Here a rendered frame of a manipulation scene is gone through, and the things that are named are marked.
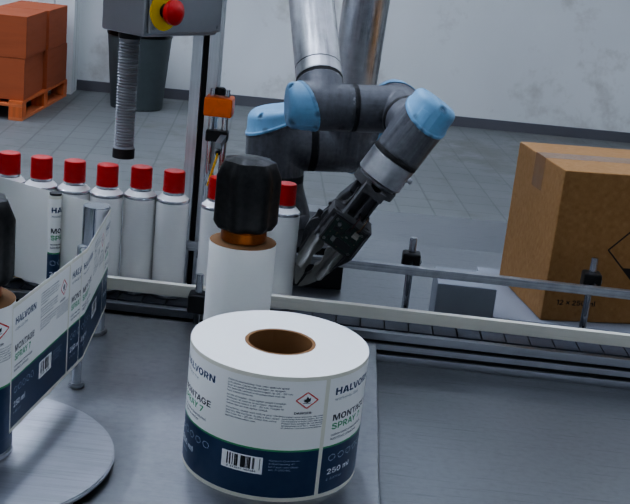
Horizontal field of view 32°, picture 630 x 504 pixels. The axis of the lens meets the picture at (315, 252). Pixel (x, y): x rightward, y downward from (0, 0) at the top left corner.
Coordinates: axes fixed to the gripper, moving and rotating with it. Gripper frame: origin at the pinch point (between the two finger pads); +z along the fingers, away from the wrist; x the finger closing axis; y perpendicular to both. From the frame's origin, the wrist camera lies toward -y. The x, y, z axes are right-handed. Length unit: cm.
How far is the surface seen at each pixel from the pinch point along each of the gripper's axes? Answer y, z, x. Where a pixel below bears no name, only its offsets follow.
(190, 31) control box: -5.9, -20.4, -36.4
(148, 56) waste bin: -637, 117, -97
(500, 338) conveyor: 3.2, -11.3, 30.6
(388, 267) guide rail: -2.9, -8.8, 10.7
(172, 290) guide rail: 5.1, 12.4, -15.6
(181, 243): 1.8, 6.3, -18.7
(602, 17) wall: -739, -101, 168
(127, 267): 2.3, 14.5, -23.4
